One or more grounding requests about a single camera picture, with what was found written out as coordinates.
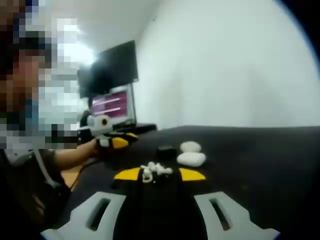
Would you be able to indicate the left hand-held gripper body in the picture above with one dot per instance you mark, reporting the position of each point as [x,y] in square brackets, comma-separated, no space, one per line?
[96,125]

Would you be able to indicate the black wall monitor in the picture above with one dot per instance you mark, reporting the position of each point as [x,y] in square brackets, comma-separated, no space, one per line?
[110,67]

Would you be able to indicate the grey chest-worn device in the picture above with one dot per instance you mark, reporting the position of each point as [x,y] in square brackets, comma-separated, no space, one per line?
[20,157]

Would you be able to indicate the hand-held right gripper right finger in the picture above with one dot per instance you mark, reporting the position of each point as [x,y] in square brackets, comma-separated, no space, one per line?
[246,221]

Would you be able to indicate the white charging case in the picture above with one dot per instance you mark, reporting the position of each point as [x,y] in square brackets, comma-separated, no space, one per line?
[191,159]

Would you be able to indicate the laptop with purple screen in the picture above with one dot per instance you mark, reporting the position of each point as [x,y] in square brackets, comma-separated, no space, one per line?
[112,105]

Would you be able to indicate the person's left hand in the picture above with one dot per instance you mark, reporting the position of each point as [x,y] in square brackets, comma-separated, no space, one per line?
[95,148]

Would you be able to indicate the beige oval charging case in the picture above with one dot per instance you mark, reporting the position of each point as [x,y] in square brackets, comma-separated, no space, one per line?
[190,146]

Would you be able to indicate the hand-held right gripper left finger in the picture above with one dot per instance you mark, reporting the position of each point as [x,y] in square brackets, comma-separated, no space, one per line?
[77,220]

